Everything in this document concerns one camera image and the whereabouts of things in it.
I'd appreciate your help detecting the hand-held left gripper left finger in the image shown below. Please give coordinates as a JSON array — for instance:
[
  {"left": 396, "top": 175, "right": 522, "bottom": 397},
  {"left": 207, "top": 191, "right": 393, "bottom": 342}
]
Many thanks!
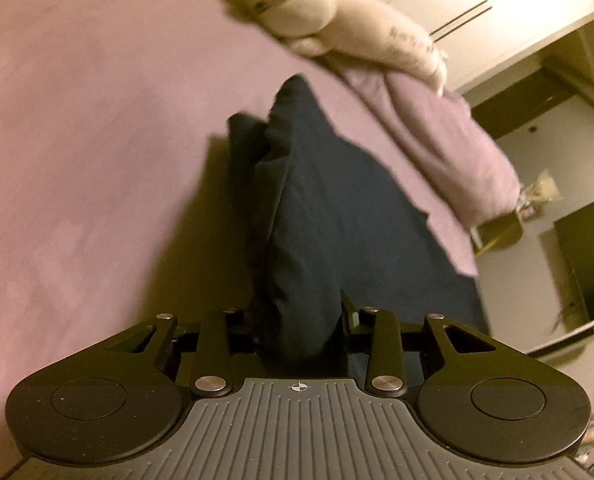
[{"left": 97, "top": 309, "right": 264, "bottom": 397}]

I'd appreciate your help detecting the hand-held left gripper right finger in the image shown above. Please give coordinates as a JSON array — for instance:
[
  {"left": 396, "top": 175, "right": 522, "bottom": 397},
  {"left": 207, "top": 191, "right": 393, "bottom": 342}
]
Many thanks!
[{"left": 341, "top": 292, "right": 498, "bottom": 397}]

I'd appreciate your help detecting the dark navy zip jacket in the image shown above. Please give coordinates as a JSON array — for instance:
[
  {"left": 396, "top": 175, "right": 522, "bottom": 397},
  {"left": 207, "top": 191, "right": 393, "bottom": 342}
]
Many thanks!
[{"left": 226, "top": 74, "right": 490, "bottom": 377}]

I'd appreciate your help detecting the yellow side table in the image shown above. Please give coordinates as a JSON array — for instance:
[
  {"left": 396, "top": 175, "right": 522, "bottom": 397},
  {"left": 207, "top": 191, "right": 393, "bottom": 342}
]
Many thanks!
[{"left": 471, "top": 210, "right": 524, "bottom": 252}]

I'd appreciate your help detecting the purple duvet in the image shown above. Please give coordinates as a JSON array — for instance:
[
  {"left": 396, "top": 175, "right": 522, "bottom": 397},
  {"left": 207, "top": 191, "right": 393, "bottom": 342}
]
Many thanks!
[{"left": 212, "top": 0, "right": 522, "bottom": 229}]

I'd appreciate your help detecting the wrapped flower bouquet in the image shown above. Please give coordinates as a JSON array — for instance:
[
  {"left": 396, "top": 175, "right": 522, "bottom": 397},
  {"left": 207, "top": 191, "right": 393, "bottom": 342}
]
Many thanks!
[{"left": 517, "top": 169, "right": 561, "bottom": 222}]

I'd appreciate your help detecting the purple bed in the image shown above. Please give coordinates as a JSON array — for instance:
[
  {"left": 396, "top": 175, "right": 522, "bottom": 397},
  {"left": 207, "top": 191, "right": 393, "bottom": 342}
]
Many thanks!
[{"left": 0, "top": 0, "right": 480, "bottom": 411}]

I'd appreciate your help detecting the black wall television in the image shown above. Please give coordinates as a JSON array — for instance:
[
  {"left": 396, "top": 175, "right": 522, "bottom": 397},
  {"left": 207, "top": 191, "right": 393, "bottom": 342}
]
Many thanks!
[{"left": 553, "top": 197, "right": 594, "bottom": 332}]

